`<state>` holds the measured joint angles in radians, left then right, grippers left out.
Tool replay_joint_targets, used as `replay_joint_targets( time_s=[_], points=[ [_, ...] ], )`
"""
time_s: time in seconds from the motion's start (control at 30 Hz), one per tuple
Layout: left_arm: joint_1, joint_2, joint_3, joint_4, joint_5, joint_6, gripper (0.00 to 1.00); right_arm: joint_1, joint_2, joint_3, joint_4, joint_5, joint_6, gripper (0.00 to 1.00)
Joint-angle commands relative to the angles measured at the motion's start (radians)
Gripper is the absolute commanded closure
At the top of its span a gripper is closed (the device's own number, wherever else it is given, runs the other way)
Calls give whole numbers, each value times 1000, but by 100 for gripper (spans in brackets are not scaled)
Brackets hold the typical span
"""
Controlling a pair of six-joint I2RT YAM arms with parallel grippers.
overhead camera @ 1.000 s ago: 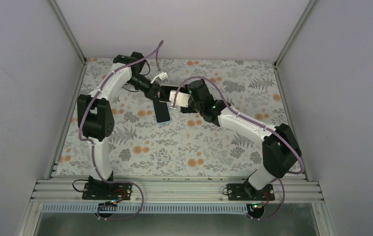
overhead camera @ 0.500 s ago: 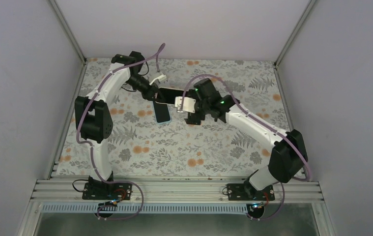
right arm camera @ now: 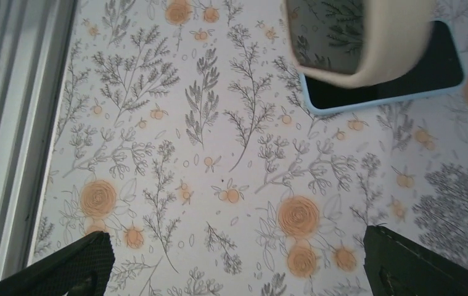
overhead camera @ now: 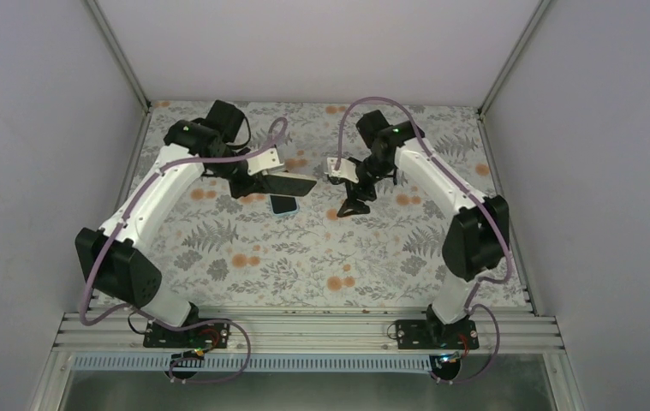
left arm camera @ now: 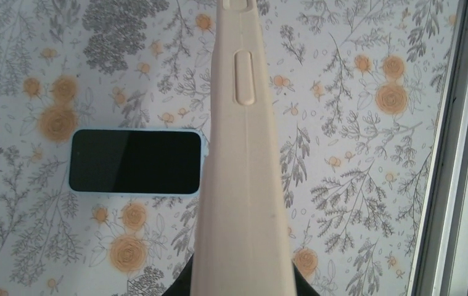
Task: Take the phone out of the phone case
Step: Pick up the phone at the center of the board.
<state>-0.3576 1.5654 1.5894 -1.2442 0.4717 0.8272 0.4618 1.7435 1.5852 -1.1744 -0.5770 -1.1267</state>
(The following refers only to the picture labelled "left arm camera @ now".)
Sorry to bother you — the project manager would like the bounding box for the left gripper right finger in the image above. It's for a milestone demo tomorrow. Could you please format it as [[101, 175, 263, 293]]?
[[292, 263, 319, 296]]

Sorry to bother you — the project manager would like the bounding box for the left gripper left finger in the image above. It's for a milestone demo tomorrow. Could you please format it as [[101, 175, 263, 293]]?
[[162, 255, 194, 296]]

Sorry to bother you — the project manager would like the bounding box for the phone in blue case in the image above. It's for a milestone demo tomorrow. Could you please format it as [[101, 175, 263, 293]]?
[[68, 128, 205, 195]]

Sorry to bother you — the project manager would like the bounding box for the floral patterned table mat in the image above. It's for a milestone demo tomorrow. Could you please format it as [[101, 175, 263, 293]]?
[[0, 1, 460, 295]]

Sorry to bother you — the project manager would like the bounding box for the aluminium rail base frame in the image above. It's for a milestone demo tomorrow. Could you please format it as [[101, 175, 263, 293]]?
[[408, 1, 468, 295]]

